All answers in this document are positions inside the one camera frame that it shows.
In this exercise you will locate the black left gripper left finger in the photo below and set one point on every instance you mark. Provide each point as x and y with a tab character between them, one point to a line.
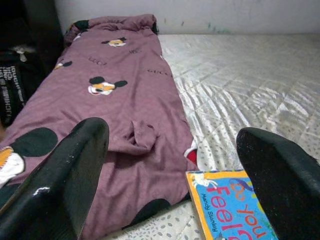
57	185

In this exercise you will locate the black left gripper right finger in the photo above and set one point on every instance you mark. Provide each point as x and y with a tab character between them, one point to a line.
287	190

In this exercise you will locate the blue yellow children's book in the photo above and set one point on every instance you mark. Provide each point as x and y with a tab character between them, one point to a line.
225	205

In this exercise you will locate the black printed bag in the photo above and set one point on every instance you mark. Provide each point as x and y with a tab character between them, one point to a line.
15	87

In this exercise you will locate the purple cartoon mouse blanket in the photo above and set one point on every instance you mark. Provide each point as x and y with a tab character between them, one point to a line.
125	100

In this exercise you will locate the white quilted mattress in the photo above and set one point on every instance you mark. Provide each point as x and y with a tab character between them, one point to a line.
237	75

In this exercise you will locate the dark furniture panel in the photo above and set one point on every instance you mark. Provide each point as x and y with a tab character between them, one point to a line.
37	25

